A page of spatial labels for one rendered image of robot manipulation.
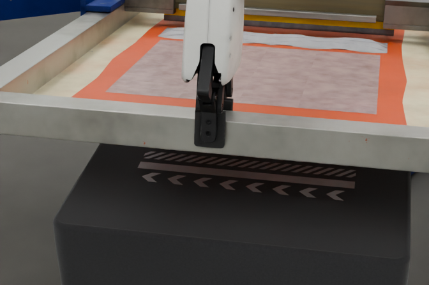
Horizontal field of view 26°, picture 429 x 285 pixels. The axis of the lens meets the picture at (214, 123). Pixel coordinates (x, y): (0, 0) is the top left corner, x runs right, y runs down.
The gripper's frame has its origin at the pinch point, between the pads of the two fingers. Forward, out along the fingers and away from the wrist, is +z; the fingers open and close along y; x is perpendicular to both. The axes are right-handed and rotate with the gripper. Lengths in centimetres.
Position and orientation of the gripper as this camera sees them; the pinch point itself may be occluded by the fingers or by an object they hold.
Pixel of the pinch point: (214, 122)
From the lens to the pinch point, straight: 99.1
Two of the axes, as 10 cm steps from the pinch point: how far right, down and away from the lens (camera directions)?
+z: -0.3, 9.5, 3.1
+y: -1.8, 3.0, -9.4
